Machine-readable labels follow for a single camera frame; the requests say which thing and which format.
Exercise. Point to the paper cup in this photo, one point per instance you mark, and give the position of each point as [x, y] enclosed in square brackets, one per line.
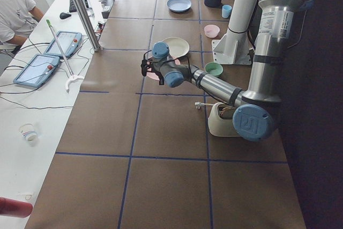
[29, 133]

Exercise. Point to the light blue cup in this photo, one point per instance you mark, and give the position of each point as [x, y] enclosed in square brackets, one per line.
[226, 11]

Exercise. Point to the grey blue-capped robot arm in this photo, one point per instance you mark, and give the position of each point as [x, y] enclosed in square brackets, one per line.
[257, 35]

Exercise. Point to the white reacher grabber stick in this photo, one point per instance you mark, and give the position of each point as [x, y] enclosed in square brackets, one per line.
[72, 77]

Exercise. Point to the pink plate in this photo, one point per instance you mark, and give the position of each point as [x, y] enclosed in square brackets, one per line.
[152, 75]

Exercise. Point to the white toaster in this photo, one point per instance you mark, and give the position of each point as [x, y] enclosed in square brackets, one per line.
[220, 120]

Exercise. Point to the black keyboard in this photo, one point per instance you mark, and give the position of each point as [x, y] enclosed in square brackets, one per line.
[72, 6]

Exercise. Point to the cream plate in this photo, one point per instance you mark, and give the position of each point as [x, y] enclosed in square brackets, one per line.
[178, 47]

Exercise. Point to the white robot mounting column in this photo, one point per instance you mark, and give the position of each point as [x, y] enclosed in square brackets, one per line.
[233, 47]

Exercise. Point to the person in white shirt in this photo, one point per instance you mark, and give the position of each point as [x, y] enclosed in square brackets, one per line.
[18, 20]

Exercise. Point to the green bowl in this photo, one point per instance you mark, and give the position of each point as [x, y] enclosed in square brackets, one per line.
[214, 69]

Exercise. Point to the red cylinder object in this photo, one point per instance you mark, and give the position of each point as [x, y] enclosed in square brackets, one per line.
[15, 208]

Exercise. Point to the upper blue teach pendant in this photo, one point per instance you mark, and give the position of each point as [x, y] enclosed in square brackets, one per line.
[69, 42]

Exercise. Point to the blue teach pendant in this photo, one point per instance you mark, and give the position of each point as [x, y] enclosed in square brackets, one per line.
[69, 42]
[37, 71]

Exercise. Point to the aluminium frame post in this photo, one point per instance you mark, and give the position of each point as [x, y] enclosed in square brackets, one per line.
[81, 10]

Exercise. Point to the black computer mouse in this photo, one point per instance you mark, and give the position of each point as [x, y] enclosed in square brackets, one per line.
[64, 15]

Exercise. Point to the lower blue teach pendant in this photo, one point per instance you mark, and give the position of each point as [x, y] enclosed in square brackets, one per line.
[37, 71]

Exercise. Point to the pink bowl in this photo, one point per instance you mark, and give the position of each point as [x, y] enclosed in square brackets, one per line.
[211, 31]

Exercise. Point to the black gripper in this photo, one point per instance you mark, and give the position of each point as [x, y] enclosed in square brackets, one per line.
[154, 68]

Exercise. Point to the white toaster plug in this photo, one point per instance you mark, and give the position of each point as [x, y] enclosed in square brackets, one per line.
[199, 105]

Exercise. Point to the blue plate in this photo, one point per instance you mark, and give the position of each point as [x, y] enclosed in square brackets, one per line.
[179, 6]

